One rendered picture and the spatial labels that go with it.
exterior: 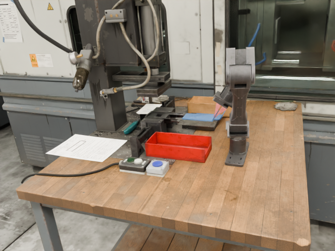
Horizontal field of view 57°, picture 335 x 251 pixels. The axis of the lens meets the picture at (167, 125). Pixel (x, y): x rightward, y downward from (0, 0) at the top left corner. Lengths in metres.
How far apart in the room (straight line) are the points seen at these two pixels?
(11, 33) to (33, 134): 0.88
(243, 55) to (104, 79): 0.68
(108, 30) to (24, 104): 1.73
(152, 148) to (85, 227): 1.30
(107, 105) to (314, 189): 1.38
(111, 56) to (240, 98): 0.63
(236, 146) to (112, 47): 0.68
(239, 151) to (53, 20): 1.78
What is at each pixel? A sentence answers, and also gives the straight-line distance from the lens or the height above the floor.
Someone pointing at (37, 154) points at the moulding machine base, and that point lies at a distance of 3.17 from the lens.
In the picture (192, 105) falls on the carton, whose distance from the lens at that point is 1.67.
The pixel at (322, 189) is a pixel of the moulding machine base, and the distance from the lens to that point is 2.19.
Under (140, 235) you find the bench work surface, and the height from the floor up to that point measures 0.22.
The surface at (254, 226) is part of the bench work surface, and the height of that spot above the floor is 0.90.
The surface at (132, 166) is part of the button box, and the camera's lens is 1.18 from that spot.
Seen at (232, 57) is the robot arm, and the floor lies 1.31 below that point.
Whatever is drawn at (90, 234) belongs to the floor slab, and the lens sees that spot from 2.38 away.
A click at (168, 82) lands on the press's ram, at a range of 1.47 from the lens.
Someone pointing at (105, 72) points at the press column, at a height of 1.20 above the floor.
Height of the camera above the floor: 1.51
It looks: 23 degrees down
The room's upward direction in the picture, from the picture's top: 5 degrees counter-clockwise
